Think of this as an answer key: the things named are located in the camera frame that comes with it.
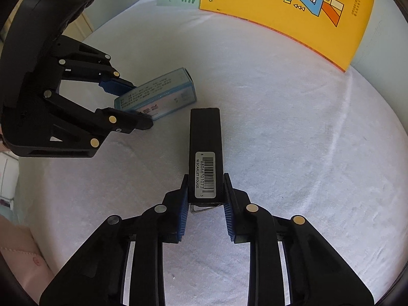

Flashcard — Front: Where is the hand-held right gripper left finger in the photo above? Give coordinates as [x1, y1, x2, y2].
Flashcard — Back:
[39, 174, 189, 306]

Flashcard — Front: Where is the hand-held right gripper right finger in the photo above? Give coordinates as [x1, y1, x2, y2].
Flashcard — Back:
[222, 172, 375, 306]

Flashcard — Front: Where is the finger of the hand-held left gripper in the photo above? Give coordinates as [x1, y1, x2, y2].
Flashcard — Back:
[43, 89, 154, 149]
[57, 34, 138, 97]

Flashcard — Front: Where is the light blue long box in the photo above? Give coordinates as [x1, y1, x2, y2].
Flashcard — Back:
[114, 67, 196, 121]

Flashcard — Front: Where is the black long box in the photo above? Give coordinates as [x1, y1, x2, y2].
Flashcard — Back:
[188, 107, 224, 209]

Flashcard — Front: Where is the cream cabinet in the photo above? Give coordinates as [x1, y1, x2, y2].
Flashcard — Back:
[74, 11, 95, 34]

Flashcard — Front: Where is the white tablecloth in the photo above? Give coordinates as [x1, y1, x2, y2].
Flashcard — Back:
[15, 0, 405, 306]

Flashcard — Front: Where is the pink garment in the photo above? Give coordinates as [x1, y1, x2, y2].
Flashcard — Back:
[0, 213, 55, 298]

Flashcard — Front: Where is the yellow book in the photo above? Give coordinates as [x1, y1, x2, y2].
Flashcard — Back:
[199, 0, 377, 73]

